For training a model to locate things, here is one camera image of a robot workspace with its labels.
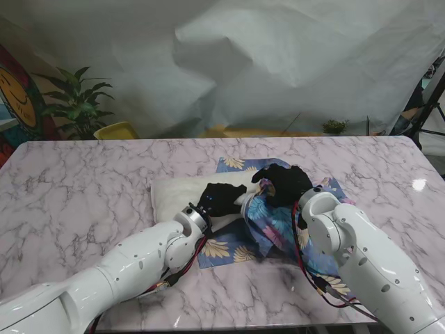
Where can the white pillow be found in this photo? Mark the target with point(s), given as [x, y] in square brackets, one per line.
[177, 195]

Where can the yellow wooden bench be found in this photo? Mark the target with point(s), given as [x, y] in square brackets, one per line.
[260, 132]

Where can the colourful smiley face mural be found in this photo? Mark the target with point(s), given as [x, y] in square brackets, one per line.
[17, 101]

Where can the small green plant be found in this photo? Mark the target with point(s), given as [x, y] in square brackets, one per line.
[334, 127]

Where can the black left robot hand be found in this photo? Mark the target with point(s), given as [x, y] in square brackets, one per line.
[219, 200]

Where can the blue leaf-print pillowcase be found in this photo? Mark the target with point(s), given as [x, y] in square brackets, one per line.
[267, 215]

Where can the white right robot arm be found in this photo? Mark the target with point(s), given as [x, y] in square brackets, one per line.
[354, 243]

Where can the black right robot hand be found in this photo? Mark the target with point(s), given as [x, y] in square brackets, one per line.
[288, 184]

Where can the black tripod stand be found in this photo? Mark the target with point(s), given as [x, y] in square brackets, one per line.
[431, 108]

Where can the yellow chair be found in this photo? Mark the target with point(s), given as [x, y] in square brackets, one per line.
[116, 130]

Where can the large green potted plant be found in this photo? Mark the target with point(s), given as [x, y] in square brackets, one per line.
[78, 104]

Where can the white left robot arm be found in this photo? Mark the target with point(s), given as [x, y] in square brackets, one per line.
[121, 271]

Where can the white backdrop sheet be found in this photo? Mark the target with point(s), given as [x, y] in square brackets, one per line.
[243, 69]

